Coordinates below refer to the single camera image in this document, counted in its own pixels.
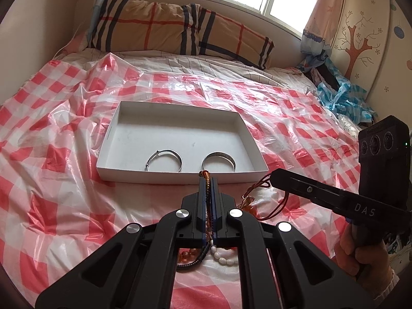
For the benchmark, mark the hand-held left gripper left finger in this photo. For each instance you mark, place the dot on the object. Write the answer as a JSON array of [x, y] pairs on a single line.
[[205, 206]]

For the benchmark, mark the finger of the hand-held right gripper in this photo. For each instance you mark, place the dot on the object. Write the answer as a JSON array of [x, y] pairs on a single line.
[[302, 188]]

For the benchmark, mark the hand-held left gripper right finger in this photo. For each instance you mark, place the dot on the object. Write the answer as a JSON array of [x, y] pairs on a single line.
[[215, 209]]

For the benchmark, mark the white cardboard box tray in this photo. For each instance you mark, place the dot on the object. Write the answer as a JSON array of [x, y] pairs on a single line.
[[180, 128]]

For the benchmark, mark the person's right hand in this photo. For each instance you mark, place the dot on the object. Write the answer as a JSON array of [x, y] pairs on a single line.
[[373, 280]]

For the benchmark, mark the clear plastic wrap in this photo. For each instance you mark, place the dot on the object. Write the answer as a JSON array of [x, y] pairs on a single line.
[[349, 124]]

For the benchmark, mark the wide silver bangle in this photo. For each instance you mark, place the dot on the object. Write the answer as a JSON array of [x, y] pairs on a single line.
[[219, 154]]

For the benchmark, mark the thin silver bangle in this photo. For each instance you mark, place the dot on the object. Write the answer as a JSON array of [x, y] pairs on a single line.
[[163, 152]]

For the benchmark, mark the blue checkered plastic sheet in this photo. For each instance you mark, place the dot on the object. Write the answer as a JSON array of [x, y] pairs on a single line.
[[344, 96]]

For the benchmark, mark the dark cloth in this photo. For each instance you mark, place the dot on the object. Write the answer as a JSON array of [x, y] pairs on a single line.
[[330, 75]]

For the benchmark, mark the cream tree-print cabinet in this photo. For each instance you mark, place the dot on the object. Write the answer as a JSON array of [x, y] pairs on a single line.
[[370, 38]]

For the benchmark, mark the white striped bedsheet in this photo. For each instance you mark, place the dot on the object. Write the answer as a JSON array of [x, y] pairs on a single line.
[[199, 62]]

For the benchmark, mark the red checkered plastic sheet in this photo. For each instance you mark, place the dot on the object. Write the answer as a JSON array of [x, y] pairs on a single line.
[[64, 135]]

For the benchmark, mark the pink curtain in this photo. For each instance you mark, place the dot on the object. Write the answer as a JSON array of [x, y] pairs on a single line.
[[325, 6]]

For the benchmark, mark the tan plaid pillow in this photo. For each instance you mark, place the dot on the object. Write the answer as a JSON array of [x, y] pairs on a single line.
[[231, 35], [138, 19]]

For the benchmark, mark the pink checked cloth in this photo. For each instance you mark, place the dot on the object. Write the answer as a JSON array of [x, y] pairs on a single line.
[[75, 41]]

